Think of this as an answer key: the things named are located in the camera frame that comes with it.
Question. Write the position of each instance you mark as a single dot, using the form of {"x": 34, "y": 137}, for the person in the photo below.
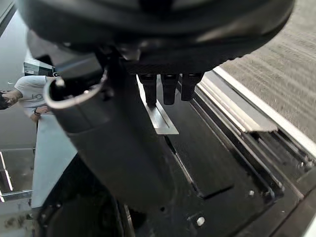
{"x": 29, "y": 91}

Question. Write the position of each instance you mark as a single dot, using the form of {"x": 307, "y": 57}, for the aluminium sliding door track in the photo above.
{"x": 249, "y": 116}

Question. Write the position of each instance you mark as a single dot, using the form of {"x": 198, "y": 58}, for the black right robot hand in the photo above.
{"x": 128, "y": 138}

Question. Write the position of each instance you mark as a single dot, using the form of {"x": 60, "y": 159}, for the black box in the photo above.
{"x": 37, "y": 66}

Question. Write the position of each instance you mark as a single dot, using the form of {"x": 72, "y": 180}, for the black robot leg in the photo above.
{"x": 212, "y": 172}

